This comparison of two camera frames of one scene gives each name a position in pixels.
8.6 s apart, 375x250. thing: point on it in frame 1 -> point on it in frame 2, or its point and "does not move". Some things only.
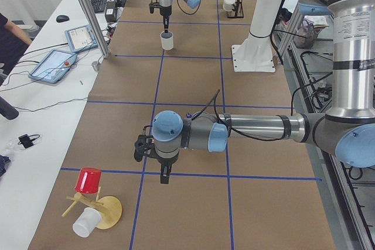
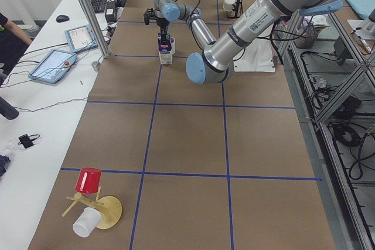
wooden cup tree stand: [109, 208] does not move
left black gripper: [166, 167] -> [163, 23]
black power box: [110, 11] does not move
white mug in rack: [229, 0] does not move
